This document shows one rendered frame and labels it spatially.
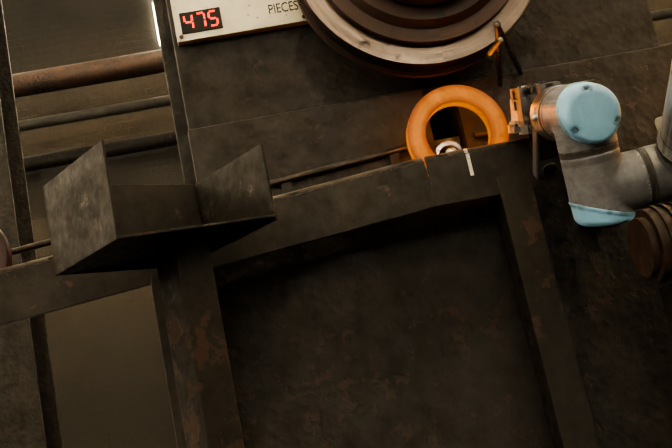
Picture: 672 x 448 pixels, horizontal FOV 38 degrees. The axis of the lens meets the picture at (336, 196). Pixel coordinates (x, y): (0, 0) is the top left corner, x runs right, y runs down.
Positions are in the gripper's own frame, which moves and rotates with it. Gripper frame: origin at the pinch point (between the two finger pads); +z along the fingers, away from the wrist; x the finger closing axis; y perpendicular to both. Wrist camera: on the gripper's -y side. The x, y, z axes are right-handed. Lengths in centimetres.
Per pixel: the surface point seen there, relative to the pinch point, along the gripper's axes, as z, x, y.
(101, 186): -42, 71, 4
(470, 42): 0.2, 6.7, 16.6
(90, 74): 581, 144, 64
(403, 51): 0.4, 19.1, 17.1
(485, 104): -1.8, 6.3, 5.1
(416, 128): -2.2, 19.6, 3.0
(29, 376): 237, 151, -79
